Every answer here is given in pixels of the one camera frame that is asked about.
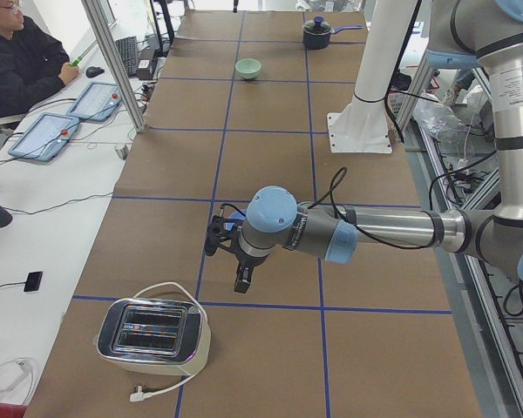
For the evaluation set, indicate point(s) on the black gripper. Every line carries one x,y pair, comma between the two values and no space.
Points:
249,260

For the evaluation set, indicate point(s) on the blue bowl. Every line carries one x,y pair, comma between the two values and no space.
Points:
234,219

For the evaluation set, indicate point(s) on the green bowl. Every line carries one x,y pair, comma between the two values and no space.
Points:
248,68

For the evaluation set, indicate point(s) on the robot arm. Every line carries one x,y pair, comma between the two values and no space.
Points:
488,34

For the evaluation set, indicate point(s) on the white chrome toaster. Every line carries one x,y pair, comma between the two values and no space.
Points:
154,336

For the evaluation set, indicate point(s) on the small black square device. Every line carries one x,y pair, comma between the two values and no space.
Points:
33,281

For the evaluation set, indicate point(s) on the far blue tablet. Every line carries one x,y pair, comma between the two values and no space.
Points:
96,103

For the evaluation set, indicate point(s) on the blue tablet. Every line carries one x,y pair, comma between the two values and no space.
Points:
96,103
45,138

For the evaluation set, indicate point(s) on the near blue tablet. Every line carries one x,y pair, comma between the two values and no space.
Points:
45,138

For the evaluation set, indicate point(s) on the black computer mouse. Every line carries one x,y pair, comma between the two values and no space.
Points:
94,71

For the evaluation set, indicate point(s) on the dark blue lidded saucepan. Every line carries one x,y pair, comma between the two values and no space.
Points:
317,32

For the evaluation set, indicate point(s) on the crumpled clear plastic bag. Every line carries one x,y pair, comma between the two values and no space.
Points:
439,121

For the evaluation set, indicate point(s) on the black keyboard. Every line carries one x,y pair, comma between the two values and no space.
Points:
128,51

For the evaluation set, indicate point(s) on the seated person in black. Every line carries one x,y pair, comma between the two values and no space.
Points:
34,66

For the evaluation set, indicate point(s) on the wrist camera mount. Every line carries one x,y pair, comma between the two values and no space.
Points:
217,237

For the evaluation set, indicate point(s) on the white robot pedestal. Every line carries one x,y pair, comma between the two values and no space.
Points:
362,126

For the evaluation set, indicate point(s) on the aluminium frame post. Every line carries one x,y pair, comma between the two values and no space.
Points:
103,35

